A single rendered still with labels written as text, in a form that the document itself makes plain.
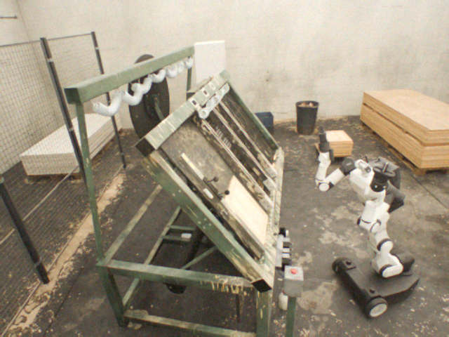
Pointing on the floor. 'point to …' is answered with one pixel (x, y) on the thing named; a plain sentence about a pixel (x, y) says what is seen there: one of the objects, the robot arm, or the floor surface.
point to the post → (290, 316)
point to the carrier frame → (179, 281)
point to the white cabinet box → (210, 59)
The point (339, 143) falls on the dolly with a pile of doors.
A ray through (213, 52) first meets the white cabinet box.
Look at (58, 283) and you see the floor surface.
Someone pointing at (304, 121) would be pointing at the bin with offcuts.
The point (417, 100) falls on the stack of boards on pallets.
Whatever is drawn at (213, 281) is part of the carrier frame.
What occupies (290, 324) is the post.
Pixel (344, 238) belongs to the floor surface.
